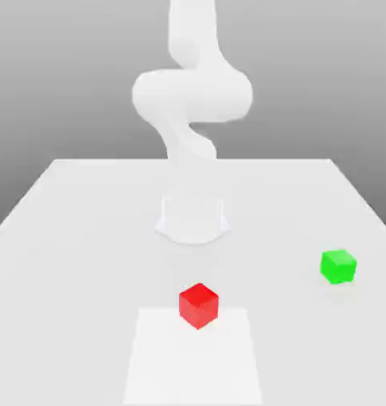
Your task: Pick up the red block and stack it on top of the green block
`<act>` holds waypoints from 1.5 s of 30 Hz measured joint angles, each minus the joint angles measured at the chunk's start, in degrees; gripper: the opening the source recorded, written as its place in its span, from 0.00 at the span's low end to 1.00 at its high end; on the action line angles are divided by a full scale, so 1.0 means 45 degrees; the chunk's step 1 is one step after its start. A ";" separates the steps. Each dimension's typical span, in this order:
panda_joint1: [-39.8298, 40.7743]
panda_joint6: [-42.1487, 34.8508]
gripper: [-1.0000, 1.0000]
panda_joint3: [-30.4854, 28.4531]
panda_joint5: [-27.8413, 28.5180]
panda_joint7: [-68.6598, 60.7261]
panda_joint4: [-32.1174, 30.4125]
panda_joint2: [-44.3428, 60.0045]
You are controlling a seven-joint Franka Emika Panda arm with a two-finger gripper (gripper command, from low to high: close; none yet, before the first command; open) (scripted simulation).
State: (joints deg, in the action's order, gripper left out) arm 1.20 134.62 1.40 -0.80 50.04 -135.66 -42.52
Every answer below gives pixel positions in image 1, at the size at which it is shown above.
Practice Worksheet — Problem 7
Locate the small red cube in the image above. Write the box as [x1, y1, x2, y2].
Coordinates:
[178, 282, 220, 331]

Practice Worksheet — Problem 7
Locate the small green cube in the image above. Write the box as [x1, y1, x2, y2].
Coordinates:
[319, 249, 358, 285]

